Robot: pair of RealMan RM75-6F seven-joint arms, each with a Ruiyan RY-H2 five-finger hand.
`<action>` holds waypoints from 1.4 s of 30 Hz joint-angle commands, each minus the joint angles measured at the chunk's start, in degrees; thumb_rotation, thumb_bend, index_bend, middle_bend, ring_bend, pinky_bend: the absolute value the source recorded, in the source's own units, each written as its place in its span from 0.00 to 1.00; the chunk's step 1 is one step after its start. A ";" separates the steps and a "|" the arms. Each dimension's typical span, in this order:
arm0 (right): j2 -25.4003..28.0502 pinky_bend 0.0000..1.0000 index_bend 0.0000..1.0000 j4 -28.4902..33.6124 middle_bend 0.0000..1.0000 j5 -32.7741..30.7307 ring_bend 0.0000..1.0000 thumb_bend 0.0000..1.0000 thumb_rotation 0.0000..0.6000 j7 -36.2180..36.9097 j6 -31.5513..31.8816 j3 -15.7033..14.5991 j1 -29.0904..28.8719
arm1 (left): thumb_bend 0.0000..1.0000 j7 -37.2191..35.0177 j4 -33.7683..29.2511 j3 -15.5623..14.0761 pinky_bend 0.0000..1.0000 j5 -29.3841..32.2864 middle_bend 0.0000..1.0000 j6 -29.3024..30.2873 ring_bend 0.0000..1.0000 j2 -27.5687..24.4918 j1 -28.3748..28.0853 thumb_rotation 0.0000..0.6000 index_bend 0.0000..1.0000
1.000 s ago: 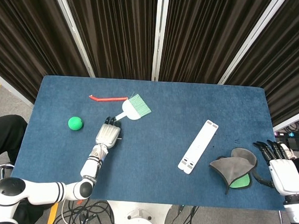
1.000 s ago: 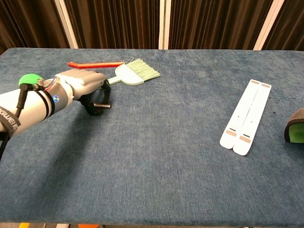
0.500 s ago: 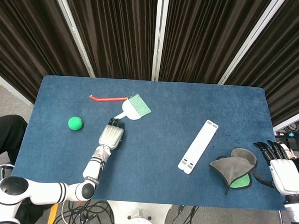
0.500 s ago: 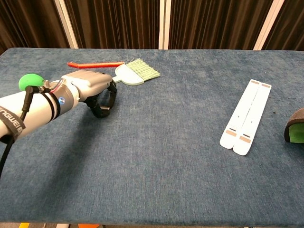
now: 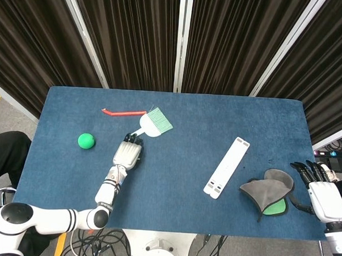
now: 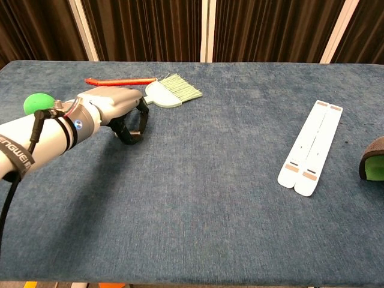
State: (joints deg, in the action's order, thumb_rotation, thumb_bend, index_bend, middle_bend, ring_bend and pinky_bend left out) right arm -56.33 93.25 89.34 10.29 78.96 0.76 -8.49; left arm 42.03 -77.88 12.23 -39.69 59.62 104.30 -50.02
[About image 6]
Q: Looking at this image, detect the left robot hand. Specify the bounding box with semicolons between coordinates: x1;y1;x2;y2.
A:
77;86;150;145

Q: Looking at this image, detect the white folding laptop stand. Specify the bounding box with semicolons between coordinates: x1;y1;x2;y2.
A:
277;100;344;197

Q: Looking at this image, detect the white mini dustpan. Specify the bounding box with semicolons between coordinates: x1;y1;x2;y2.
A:
143;82;184;109

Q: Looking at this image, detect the dark brown pleated curtain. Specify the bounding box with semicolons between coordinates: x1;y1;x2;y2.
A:
80;0;203;63
213;0;346;64
331;0;384;64
0;0;91;70

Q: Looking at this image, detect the green ball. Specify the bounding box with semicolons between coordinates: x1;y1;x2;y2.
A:
23;93;56;116

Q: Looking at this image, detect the blue felt table cover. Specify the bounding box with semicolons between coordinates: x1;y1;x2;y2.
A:
0;59;384;284

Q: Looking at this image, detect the grey and green cloth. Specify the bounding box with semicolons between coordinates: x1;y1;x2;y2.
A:
359;136;384;182

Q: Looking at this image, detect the red-handled green mini broom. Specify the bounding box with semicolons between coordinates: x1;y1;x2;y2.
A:
85;73;203;104

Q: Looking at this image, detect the white partition post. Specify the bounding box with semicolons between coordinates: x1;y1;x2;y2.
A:
319;0;361;64
200;0;217;63
68;0;100;62

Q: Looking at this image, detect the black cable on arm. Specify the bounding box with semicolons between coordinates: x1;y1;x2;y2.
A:
0;109;46;241

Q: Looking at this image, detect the black velcro strap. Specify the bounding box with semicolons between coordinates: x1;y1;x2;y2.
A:
0;135;36;175

